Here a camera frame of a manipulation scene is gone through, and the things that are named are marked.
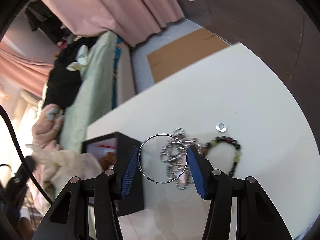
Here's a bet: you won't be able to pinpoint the stuffed toys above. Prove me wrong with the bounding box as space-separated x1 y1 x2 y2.
56 36 80 50

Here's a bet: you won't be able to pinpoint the silver ball chain necklace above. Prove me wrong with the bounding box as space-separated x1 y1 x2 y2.
160 127 200 190

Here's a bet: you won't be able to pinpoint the bed with green sheet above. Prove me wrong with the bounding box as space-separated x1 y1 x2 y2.
32 30 137 240

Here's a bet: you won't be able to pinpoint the wide pink curtain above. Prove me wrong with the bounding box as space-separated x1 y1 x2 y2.
36 0 185 48

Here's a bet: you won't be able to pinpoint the dark brown wardrobe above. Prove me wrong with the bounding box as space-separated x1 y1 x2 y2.
165 0 320 140

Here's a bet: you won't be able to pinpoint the narrow pink curtain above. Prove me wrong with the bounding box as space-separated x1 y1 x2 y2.
0 41 54 100

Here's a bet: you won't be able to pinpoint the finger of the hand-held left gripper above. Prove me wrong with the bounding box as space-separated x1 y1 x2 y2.
15 155 38 182

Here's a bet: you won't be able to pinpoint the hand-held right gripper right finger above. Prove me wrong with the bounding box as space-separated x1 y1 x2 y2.
187 146 293 240

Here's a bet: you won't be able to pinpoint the pile of black clothes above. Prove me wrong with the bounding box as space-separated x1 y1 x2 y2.
44 41 100 109

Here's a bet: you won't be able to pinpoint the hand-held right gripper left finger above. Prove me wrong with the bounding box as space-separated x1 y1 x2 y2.
32 146 140 240

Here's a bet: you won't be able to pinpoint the dark and green bead bracelet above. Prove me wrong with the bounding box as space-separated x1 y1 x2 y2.
200 135 243 178

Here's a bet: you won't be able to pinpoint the pale crumpled cloth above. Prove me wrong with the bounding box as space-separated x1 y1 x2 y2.
66 45 89 72

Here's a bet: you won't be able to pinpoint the pink fleece blanket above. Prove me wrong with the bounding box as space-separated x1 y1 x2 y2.
25 104 103 205

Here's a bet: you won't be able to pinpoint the black cable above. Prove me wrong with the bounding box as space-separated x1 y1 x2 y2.
0 105 54 204

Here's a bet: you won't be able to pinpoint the hanging black clothes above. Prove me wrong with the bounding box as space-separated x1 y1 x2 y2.
25 0 65 44

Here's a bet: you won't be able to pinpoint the flat brown cardboard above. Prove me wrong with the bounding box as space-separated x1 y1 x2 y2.
146 27 230 83

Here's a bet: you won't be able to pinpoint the brown wooden bead bracelet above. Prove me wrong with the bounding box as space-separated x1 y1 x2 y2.
100 152 118 171

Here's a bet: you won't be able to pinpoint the black gift box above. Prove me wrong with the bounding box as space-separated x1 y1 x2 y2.
82 131 145 217

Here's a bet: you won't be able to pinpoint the white table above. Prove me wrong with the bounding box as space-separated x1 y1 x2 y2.
86 42 313 240

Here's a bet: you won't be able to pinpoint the large silver hoop earring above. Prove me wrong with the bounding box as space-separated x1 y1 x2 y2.
138 134 188 184

